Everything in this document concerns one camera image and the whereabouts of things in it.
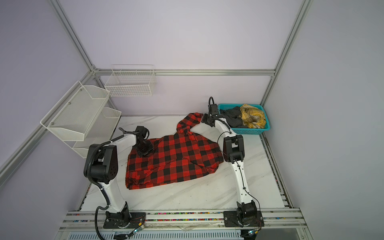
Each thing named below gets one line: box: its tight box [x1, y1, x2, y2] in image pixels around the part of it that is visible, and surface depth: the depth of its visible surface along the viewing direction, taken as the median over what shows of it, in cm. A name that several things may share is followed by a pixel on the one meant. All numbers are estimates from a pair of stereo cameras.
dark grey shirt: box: [218, 106, 243, 128], surface depth 113 cm
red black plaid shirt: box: [125, 112, 224, 190], surface depth 96 cm
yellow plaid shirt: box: [239, 104, 267, 129], surface depth 107 cm
